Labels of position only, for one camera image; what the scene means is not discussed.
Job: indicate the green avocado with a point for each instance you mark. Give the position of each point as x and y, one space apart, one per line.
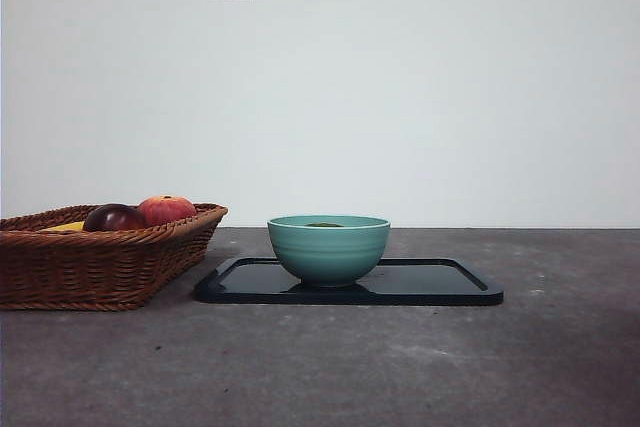
325 224

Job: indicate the teal ribbed bowl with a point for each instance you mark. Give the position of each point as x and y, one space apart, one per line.
330 257

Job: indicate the dark rectangular tray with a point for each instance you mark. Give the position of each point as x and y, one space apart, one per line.
240 288

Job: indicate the red yellow apple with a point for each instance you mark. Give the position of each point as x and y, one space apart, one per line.
169 209

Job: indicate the dark red apple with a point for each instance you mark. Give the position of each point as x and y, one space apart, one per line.
114 218

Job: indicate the yellow banana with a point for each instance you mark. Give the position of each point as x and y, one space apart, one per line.
66 227

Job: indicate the brown wicker basket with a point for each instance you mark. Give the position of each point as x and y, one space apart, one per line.
75 267

